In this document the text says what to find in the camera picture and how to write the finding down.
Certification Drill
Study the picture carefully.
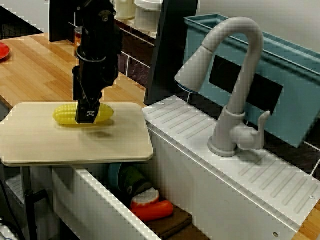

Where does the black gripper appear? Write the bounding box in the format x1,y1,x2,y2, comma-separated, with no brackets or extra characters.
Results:
71,57,120,125

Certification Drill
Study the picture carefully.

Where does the yellow toy corn cob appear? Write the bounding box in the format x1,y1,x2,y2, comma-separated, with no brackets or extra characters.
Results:
52,103,115,126

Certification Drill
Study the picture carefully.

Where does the orange beans can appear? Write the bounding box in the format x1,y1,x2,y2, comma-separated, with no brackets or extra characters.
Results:
74,26,84,51

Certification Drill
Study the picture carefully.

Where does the light wooden cutting board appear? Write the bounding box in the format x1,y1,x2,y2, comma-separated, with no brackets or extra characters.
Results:
0,101,155,168

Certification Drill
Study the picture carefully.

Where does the blue cup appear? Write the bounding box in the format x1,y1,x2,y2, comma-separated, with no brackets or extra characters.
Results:
107,162,123,191

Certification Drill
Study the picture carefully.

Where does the white toy sink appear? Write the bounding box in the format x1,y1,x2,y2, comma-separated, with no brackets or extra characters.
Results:
4,94,320,240

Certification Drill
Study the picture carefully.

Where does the white orange toy slice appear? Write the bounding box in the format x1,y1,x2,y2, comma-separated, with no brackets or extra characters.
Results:
130,188,160,209

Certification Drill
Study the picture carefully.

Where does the red plate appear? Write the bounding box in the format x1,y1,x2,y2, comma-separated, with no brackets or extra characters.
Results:
0,41,11,61

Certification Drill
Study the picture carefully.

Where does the orange toy sausage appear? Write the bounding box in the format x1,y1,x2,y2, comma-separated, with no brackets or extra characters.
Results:
131,199,174,223

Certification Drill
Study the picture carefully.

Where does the brown folded cloth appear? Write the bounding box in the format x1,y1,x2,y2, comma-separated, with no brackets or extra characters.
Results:
143,206,211,240

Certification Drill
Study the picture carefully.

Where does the grey toy faucet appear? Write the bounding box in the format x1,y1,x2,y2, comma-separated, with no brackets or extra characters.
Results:
174,16,272,158

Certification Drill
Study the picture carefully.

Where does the teal plastic bin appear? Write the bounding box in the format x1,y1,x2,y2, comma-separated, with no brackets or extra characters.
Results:
184,13,320,149

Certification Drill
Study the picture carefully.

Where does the black vertical post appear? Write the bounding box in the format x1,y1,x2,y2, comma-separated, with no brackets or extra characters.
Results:
144,0,200,106

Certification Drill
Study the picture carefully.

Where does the black bar handle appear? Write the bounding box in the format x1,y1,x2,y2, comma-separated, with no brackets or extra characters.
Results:
19,166,50,240

